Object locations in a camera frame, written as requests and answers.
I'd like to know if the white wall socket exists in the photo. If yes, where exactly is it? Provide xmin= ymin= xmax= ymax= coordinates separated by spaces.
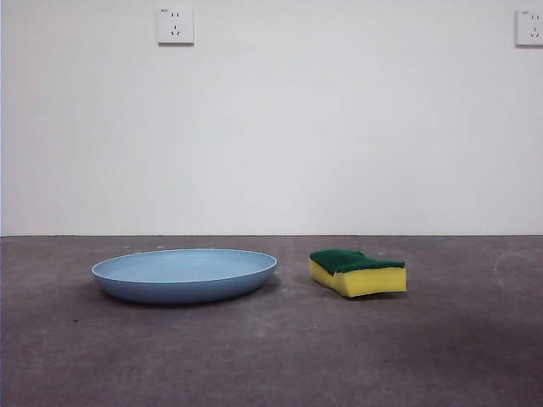
xmin=515 ymin=8 xmax=543 ymax=47
xmin=157 ymin=5 xmax=197 ymax=47

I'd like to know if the blue round plate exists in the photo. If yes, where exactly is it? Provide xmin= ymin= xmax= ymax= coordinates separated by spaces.
xmin=90 ymin=248 xmax=279 ymax=305

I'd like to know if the yellow sponge with green pad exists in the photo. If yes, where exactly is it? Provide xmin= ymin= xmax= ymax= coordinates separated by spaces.
xmin=308 ymin=248 xmax=408 ymax=300

